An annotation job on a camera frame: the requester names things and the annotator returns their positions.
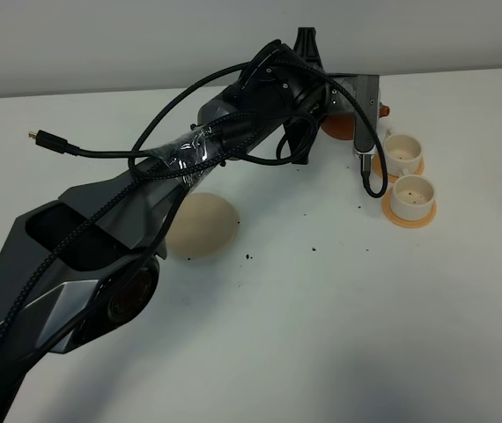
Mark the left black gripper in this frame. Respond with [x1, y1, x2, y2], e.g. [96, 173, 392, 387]
[277, 27, 343, 165]

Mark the brown clay teapot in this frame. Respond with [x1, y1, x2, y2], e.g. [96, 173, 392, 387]
[321, 100, 390, 141]

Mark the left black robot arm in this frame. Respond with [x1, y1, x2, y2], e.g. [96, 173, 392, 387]
[0, 27, 330, 421]

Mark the cream teapot saucer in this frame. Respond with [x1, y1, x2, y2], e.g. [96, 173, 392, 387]
[166, 192, 240, 259]

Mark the far orange coaster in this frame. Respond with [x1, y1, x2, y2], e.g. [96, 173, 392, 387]
[384, 148, 424, 183]

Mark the orange coaster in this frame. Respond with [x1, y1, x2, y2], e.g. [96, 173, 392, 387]
[384, 148, 424, 183]
[380, 189, 438, 229]

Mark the far white teacup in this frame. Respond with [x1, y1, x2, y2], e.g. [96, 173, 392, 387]
[383, 130, 424, 177]

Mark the white teacup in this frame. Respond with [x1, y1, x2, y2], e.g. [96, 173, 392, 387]
[383, 130, 424, 177]
[390, 174, 436, 222]

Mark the near orange coaster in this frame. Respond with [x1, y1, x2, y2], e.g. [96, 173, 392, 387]
[380, 189, 438, 229]

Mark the near white teacup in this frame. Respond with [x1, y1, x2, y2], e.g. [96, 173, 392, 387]
[390, 174, 436, 222]

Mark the loose black usb cable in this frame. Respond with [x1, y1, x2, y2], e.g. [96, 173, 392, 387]
[26, 112, 322, 168]

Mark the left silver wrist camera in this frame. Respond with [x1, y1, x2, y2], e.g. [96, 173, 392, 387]
[329, 73, 381, 158]

